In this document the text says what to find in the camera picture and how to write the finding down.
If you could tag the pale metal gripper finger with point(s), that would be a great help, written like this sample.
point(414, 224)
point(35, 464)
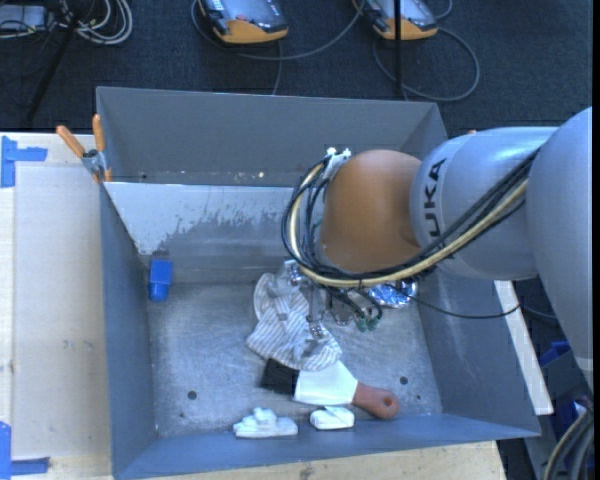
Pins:
point(318, 332)
point(308, 350)

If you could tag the white lumpy toy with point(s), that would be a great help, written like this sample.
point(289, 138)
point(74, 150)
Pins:
point(265, 425)

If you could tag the blue and silver foil packet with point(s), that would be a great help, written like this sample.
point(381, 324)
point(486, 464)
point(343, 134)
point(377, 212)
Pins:
point(392, 295)

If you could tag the grey metal bin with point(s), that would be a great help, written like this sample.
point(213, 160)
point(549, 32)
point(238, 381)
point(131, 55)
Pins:
point(215, 348)

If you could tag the striped white cloth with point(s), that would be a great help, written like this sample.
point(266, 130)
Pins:
point(280, 328)

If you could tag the plain white cloth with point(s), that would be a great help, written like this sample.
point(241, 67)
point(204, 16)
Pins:
point(325, 385)

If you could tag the small white box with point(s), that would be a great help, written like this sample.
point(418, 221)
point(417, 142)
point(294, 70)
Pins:
point(331, 419)

